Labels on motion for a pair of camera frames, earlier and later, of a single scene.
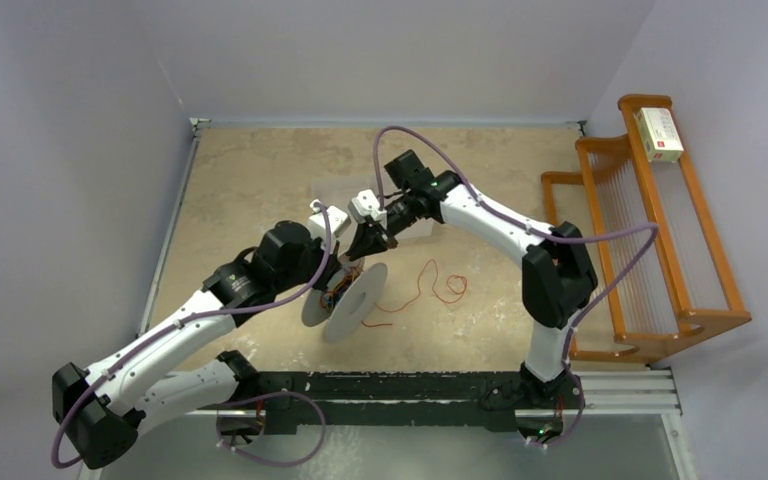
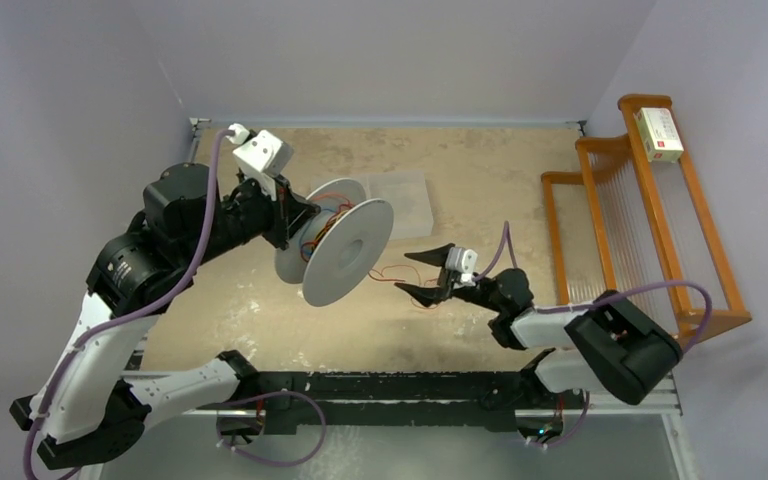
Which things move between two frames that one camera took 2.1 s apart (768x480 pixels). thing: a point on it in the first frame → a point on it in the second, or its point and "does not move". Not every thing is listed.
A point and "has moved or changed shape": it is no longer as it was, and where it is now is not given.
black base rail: [403, 401] does not move
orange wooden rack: [662, 270] does not move
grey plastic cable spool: [354, 294] has moved or changed shape
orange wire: [419, 282] has moved or changed shape
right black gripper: [372, 239] → [444, 290]
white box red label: [660, 135] does not move
